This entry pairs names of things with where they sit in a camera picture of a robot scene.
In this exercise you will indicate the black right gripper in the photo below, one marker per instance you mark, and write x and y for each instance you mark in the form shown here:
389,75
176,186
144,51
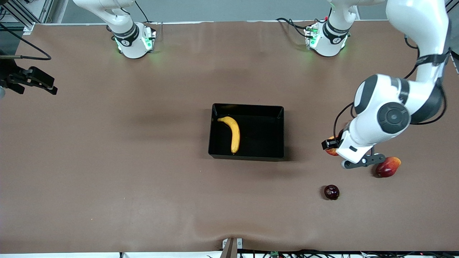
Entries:
8,76

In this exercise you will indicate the red yellow apple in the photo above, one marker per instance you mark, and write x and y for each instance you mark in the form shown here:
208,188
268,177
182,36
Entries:
332,152

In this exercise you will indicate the black plastic box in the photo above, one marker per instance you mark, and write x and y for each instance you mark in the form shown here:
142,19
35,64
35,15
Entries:
261,143

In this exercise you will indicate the yellow banana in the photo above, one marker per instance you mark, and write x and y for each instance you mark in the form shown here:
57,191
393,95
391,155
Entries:
235,134

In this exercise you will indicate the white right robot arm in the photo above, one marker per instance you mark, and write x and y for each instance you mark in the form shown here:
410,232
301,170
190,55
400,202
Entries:
132,48

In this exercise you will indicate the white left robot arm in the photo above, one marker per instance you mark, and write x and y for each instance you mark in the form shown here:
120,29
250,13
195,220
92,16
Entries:
419,28

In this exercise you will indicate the dark purple plum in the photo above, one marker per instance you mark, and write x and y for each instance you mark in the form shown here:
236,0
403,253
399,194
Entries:
331,192

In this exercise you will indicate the red yellow mango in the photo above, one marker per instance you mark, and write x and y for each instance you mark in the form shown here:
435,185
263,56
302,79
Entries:
391,167

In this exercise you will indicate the brown table mat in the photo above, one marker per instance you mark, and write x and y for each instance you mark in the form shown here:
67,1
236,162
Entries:
179,89

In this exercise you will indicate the aluminium frame with black struts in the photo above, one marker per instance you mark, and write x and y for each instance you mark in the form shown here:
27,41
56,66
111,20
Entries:
46,9

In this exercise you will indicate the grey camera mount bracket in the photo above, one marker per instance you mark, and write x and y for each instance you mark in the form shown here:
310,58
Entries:
231,248

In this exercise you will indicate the plain aluminium frame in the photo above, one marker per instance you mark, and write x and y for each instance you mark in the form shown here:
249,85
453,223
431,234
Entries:
453,4

